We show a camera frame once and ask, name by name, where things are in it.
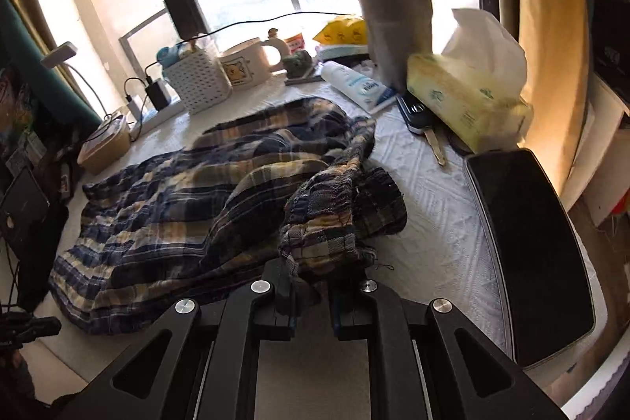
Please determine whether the black flat screen device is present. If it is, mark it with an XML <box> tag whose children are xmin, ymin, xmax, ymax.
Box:
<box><xmin>463</xmin><ymin>148</ymin><xmax>596</xmax><ymax>369</ymax></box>

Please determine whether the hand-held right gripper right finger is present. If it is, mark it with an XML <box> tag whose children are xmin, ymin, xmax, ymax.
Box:
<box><xmin>327</xmin><ymin>272</ymin><xmax>567</xmax><ymax>420</ymax></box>

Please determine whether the black charger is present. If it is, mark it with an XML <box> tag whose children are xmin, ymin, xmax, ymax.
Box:
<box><xmin>145</xmin><ymin>78</ymin><xmax>172</xmax><ymax>111</ymax></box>

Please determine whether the white perforated basket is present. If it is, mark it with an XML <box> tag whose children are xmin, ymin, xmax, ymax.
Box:
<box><xmin>162</xmin><ymin>43</ymin><xmax>233</xmax><ymax>115</ymax></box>

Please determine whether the yellow wipes packet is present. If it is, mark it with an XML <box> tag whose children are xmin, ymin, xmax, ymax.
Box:
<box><xmin>313</xmin><ymin>14</ymin><xmax>369</xmax><ymax>47</ymax></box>

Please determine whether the light blue packet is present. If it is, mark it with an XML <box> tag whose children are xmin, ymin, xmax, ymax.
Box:
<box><xmin>156</xmin><ymin>46</ymin><xmax>185</xmax><ymax>67</ymax></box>

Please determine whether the teal curtain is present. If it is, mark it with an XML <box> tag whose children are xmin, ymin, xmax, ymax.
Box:
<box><xmin>0</xmin><ymin>0</ymin><xmax>102</xmax><ymax>130</ymax></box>

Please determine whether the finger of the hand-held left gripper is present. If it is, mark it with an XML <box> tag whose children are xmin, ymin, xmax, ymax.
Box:
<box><xmin>22</xmin><ymin>316</ymin><xmax>62</xmax><ymax>341</ymax></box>

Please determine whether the beige lunch box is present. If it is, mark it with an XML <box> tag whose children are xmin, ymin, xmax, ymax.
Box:
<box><xmin>76</xmin><ymin>114</ymin><xmax>133</xmax><ymax>175</ymax></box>

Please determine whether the white lotion tube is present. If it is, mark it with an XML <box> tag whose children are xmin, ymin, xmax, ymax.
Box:
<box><xmin>321</xmin><ymin>60</ymin><xmax>398</xmax><ymax>115</ymax></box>

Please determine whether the plaid flannel shirt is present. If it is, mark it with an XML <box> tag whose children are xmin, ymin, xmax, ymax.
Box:
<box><xmin>49</xmin><ymin>96</ymin><xmax>408</xmax><ymax>336</ymax></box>

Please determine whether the yellow tissue pack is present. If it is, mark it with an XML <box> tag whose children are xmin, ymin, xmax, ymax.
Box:
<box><xmin>406</xmin><ymin>8</ymin><xmax>535</xmax><ymax>154</ymax></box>

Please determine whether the grey tablet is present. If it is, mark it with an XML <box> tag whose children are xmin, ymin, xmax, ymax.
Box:
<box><xmin>0</xmin><ymin>167</ymin><xmax>50</xmax><ymax>253</ymax></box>

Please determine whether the small figurine on tray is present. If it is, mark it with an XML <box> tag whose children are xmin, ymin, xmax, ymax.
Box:
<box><xmin>283</xmin><ymin>50</ymin><xmax>323</xmax><ymax>85</ymax></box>

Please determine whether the yellow curtain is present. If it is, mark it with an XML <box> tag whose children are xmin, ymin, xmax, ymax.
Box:
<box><xmin>502</xmin><ymin>0</ymin><xmax>591</xmax><ymax>209</ymax></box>

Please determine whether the white desk lamp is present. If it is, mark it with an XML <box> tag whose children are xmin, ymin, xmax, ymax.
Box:
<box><xmin>40</xmin><ymin>41</ymin><xmax>111</xmax><ymax>120</ymax></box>

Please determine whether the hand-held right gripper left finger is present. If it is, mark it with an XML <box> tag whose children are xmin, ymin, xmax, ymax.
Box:
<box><xmin>59</xmin><ymin>260</ymin><xmax>301</xmax><ymax>420</ymax></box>

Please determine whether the cream bear mug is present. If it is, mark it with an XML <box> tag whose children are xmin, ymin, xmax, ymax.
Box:
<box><xmin>219</xmin><ymin>37</ymin><xmax>291</xmax><ymax>92</ymax></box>

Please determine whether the black car key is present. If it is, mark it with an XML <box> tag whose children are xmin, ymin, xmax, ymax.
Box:
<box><xmin>396</xmin><ymin>93</ymin><xmax>448</xmax><ymax>166</ymax></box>

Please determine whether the grey tumbler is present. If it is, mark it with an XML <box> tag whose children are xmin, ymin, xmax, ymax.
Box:
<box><xmin>352</xmin><ymin>0</ymin><xmax>434</xmax><ymax>91</ymax></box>

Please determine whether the white power strip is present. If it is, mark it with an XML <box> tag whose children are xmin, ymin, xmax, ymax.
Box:
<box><xmin>130</xmin><ymin>102</ymin><xmax>185</xmax><ymax>133</ymax></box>

